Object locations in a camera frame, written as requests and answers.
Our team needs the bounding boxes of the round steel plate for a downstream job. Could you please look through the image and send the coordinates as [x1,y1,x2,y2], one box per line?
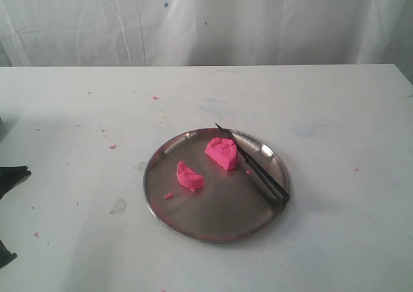
[143,128,292,243]

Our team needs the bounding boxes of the pink clay half piece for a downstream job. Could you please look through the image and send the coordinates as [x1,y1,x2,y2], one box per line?
[176,161,205,192]

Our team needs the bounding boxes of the black knife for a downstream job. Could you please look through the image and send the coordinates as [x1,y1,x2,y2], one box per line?
[215,123,290,207]

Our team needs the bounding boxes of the white plastic backdrop curtain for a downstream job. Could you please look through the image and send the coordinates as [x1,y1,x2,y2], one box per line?
[1,0,412,66]

